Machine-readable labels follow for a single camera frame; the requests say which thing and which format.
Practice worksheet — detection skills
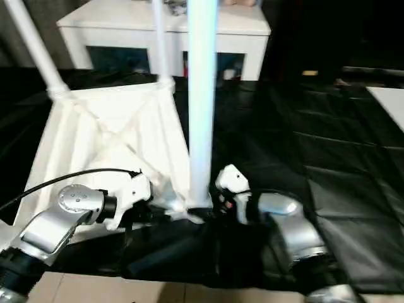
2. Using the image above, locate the white plastic table top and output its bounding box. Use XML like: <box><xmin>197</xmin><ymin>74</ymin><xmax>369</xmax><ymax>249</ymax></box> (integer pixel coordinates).
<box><xmin>0</xmin><ymin>80</ymin><xmax>211</xmax><ymax>250</ymax></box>

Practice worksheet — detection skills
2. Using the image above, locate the white plastic table leg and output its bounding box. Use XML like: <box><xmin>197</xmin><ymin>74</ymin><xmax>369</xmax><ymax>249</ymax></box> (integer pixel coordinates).
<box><xmin>4</xmin><ymin>0</ymin><xmax>73</xmax><ymax>100</ymax></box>
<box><xmin>185</xmin><ymin>0</ymin><xmax>219</xmax><ymax>209</ymax></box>
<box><xmin>152</xmin><ymin>0</ymin><xmax>177</xmax><ymax>91</ymax></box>

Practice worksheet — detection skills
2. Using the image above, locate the black work mat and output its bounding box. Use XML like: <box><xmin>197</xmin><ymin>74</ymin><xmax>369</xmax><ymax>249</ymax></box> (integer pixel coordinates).
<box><xmin>0</xmin><ymin>66</ymin><xmax>404</xmax><ymax>290</ymax></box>

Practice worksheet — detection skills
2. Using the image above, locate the white cabinet with glass doors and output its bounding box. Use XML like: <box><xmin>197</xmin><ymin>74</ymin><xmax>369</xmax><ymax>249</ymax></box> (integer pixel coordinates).
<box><xmin>56</xmin><ymin>0</ymin><xmax>272</xmax><ymax>81</ymax></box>

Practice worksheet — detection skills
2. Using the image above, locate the white flat board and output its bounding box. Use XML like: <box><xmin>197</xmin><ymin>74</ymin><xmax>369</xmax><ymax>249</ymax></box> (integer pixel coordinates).
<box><xmin>365</xmin><ymin>86</ymin><xmax>404</xmax><ymax>132</ymax></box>

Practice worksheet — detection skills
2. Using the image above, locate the grey curtain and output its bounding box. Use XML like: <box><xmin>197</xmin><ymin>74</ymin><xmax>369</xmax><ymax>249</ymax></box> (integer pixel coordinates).
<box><xmin>0</xmin><ymin>0</ymin><xmax>73</xmax><ymax>69</ymax></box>

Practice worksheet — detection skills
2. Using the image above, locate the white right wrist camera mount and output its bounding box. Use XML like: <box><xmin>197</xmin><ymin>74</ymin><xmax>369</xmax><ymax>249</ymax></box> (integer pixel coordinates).
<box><xmin>214</xmin><ymin>163</ymin><xmax>252</xmax><ymax>225</ymax></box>

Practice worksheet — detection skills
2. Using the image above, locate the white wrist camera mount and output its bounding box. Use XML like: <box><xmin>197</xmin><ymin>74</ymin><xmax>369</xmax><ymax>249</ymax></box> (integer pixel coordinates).
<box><xmin>105</xmin><ymin>172</ymin><xmax>154</xmax><ymax>231</ymax></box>
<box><xmin>214</xmin><ymin>163</ymin><xmax>252</xmax><ymax>225</ymax></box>

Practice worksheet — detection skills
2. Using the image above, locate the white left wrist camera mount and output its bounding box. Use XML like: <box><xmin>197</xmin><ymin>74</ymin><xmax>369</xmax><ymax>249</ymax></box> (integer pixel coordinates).
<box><xmin>105</xmin><ymin>172</ymin><xmax>154</xmax><ymax>231</ymax></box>

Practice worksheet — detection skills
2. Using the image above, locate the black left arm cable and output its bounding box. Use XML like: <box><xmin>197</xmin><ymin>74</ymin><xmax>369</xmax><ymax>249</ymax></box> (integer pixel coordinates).
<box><xmin>0</xmin><ymin>169</ymin><xmax>142</xmax><ymax>212</ymax></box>

